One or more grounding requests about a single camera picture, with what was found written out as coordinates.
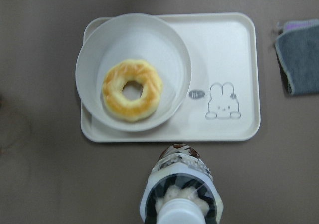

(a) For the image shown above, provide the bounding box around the tea bottle white cap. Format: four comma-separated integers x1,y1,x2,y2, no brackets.
140,144,224,224

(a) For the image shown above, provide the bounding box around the cream rabbit tray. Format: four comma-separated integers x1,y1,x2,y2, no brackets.
80,13,260,143

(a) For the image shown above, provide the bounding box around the glazed donut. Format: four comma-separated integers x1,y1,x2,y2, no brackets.
102,59,163,122

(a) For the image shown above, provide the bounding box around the white round plate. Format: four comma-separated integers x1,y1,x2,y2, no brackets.
75,13,191,132

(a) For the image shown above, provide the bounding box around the grey folded cloth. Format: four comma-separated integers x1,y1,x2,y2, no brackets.
275,19,319,96

